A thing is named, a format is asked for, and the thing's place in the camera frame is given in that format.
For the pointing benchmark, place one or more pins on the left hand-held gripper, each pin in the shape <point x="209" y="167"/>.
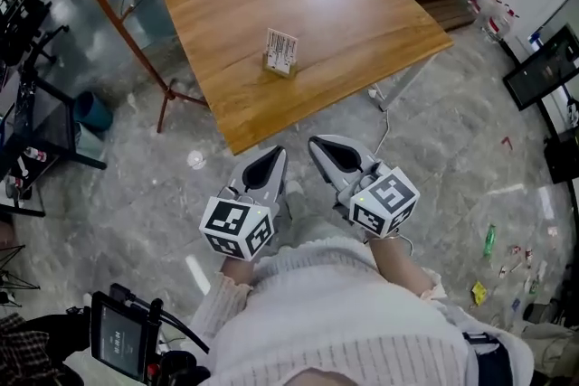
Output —
<point x="235" y="223"/>

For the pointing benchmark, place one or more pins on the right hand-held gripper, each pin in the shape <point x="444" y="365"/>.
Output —
<point x="384" y="203"/>

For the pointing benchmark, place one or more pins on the clear plastic sheet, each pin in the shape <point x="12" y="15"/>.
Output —
<point x="281" y="52"/>

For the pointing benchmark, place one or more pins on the person's left forearm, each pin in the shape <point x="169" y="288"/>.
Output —
<point x="236" y="271"/>

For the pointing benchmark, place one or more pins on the person's right forearm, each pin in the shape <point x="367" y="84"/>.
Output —
<point x="400" y="266"/>

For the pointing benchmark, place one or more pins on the person's grey trousers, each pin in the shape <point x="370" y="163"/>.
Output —
<point x="312" y="230"/>

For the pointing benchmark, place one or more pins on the grey metal table leg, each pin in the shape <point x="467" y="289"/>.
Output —
<point x="402" y="81"/>

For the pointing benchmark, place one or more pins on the person's white knit sweater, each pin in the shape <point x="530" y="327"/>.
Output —
<point x="316" y="307"/>

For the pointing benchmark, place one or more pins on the green plastic bottle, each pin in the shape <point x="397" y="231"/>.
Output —
<point x="489" y="241"/>

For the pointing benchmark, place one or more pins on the teal waste bin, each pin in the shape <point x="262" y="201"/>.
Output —
<point x="92" y="110"/>

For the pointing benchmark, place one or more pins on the brown coat rack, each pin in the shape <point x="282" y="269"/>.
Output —
<point x="135" y="45"/>

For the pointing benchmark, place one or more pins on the yellow packet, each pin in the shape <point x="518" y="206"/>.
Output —
<point x="479" y="291"/>

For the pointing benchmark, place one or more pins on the dark wooden platform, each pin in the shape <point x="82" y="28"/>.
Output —
<point x="434" y="0"/>

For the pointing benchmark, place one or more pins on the scattered small litter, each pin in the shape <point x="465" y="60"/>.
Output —
<point x="520" y="266"/>

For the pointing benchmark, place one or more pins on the black field monitor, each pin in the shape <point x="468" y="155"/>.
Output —
<point x="117" y="334"/>

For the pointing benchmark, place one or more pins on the cluster of clear plastic bottles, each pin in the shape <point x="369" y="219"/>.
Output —
<point x="490" y="9"/>

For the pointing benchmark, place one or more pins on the black metal cart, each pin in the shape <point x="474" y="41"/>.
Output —
<point x="50" y="126"/>

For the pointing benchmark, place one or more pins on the black box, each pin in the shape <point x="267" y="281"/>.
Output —
<point x="563" y="158"/>

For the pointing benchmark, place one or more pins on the black flat screen monitor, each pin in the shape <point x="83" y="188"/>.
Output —
<point x="543" y="68"/>

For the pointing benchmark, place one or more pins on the black tripod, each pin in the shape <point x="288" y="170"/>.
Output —
<point x="13" y="271"/>

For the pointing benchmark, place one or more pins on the black office chair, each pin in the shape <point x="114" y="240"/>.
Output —
<point x="22" y="27"/>

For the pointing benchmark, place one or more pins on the plaid cloth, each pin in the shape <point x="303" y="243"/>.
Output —
<point x="22" y="348"/>

